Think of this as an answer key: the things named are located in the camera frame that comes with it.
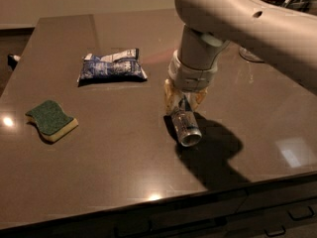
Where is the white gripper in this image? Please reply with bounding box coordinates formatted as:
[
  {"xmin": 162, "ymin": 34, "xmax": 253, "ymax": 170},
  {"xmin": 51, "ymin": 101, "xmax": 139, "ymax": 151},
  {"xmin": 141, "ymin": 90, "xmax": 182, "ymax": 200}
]
[{"xmin": 163, "ymin": 52, "xmax": 218, "ymax": 115}]

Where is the silver blue redbull can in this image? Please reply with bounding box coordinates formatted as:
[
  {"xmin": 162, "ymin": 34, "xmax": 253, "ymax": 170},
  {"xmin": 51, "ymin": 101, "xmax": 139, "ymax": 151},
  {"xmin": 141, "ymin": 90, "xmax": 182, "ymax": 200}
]
[{"xmin": 171, "ymin": 97, "xmax": 202, "ymax": 147}]

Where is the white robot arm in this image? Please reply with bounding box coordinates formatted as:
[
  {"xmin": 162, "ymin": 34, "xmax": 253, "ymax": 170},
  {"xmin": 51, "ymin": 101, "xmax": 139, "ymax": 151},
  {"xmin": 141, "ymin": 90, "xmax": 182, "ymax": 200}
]
[{"xmin": 164, "ymin": 0, "xmax": 317, "ymax": 114}]

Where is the blue white snack bag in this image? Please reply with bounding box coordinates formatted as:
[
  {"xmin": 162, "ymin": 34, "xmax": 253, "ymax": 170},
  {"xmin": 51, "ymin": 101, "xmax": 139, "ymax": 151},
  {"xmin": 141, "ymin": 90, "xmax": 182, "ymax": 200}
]
[{"xmin": 78, "ymin": 49, "xmax": 148, "ymax": 82}]

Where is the green yellow sponge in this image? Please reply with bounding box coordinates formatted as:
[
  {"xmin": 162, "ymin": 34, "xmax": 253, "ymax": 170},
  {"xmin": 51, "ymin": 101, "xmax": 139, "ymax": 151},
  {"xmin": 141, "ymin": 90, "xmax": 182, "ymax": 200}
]
[{"xmin": 25, "ymin": 100, "xmax": 78, "ymax": 143}]

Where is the black drawer handle lower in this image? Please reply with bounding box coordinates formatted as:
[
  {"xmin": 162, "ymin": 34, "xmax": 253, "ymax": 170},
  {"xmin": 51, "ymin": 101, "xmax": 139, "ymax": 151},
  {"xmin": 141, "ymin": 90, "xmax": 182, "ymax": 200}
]
[{"xmin": 264, "ymin": 226, "xmax": 286, "ymax": 238}]

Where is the black drawer handle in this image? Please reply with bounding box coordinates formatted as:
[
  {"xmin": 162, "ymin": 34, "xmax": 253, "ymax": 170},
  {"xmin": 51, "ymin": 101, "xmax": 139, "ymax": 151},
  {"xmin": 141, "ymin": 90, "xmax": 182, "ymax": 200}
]
[
  {"xmin": 264, "ymin": 226, "xmax": 286, "ymax": 238},
  {"xmin": 287, "ymin": 206, "xmax": 315, "ymax": 221}
]

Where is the black drawer handle right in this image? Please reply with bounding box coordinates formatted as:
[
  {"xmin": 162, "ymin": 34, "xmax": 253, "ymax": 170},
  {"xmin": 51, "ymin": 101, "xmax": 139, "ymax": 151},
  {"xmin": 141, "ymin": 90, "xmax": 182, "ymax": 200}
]
[{"xmin": 287, "ymin": 206, "xmax": 315, "ymax": 221}]

